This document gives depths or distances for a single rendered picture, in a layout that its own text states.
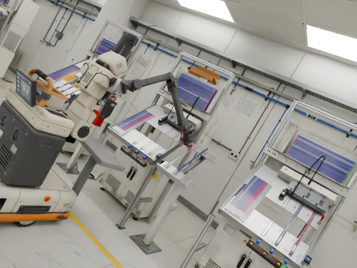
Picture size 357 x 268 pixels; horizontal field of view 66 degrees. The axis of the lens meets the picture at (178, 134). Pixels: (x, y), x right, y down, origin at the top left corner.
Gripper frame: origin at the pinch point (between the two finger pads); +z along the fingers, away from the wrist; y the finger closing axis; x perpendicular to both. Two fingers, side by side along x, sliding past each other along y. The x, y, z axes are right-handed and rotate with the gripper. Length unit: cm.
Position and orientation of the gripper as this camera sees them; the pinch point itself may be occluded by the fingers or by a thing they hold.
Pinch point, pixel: (185, 148)
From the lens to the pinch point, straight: 255.7
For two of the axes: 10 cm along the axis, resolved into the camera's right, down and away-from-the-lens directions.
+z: -0.2, 7.9, 6.2
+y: -7.1, -4.4, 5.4
